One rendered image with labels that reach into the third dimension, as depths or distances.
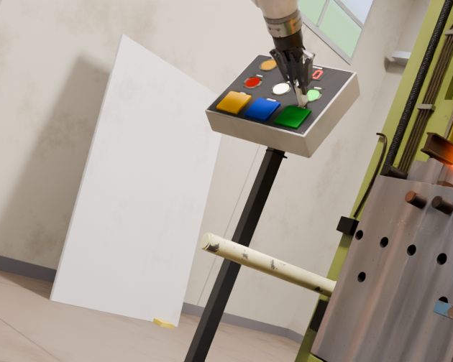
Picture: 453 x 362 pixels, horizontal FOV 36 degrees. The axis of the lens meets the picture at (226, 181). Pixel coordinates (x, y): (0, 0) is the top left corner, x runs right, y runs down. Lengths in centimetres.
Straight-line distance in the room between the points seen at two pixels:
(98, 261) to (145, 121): 87
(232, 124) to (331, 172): 440
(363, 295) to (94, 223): 255
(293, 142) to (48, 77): 246
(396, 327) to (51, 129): 299
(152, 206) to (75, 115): 70
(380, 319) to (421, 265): 15
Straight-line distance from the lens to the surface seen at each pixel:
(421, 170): 169
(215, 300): 198
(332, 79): 198
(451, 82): 197
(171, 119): 436
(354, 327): 160
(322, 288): 190
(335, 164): 636
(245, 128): 194
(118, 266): 411
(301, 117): 186
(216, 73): 496
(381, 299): 156
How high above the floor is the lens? 65
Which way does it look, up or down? 4 degrees up
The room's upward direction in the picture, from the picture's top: 21 degrees clockwise
